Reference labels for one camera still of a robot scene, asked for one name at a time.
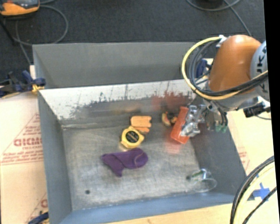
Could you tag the purple cloth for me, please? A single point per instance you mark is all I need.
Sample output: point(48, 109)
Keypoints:
point(130, 160)

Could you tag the grey metal bin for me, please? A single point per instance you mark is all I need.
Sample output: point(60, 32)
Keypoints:
point(135, 186)

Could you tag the yellow tape measure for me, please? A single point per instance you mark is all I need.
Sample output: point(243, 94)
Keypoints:
point(131, 137)

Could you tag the clear glass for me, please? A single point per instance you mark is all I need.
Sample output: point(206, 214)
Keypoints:
point(205, 182)

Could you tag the yellow and black toy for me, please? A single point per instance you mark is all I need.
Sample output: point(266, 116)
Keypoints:
point(167, 119)

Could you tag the orange-red block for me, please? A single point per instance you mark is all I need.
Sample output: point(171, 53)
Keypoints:
point(178, 130)

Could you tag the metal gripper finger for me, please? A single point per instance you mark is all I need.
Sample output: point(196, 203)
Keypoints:
point(191, 122)
point(191, 131)

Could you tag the black cylinder on white bracket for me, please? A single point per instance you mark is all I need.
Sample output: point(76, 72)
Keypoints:
point(253, 110)

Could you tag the orange sponge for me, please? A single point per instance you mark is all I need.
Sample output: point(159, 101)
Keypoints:
point(140, 121)

